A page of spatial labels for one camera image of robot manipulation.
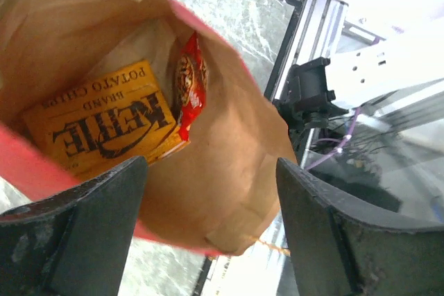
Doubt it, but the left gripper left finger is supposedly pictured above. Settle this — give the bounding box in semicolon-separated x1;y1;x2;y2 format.
1;157;148;295

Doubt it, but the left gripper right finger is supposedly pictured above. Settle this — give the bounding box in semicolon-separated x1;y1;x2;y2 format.
276;158;443;295

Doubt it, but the orange kettle chips bag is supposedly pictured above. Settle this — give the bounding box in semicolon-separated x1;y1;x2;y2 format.
23;60;187;181

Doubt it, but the small red snack packet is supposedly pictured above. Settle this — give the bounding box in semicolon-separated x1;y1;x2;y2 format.
174;32;208;141

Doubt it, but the red paper bag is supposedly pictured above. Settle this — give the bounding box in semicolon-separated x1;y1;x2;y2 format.
1;0;295;255

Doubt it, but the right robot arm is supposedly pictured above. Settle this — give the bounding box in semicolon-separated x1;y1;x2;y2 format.
273;19;443;128

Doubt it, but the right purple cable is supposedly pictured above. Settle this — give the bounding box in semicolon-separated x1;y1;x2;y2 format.
305;107;364;172

